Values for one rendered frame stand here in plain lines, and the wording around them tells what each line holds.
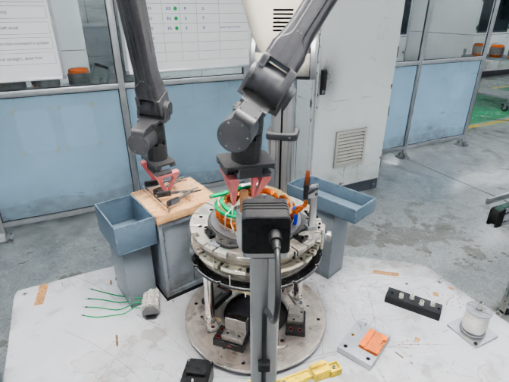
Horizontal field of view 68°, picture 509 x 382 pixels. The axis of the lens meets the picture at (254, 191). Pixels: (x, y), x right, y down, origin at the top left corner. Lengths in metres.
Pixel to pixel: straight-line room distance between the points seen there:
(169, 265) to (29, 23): 2.13
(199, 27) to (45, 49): 1.05
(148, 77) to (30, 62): 2.02
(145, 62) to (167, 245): 0.49
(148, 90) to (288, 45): 0.45
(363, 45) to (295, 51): 2.60
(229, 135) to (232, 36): 2.59
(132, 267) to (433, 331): 0.84
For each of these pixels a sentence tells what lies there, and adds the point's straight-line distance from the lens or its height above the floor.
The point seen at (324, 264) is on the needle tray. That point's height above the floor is 0.83.
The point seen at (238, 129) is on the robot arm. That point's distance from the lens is 0.60.
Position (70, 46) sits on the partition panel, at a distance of 2.98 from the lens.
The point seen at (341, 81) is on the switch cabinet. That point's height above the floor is 1.04.
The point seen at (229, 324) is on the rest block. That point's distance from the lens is 1.00.
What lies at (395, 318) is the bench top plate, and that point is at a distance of 1.18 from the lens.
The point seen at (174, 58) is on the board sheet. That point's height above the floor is 1.22.
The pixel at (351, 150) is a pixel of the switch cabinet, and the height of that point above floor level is 0.44.
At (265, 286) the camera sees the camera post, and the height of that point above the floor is 1.31.
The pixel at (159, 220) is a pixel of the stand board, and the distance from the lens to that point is 1.03.
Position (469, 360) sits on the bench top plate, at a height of 0.78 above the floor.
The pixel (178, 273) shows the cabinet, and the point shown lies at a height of 0.85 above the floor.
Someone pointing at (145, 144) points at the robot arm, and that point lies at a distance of 1.00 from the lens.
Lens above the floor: 1.56
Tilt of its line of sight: 26 degrees down
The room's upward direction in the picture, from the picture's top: straight up
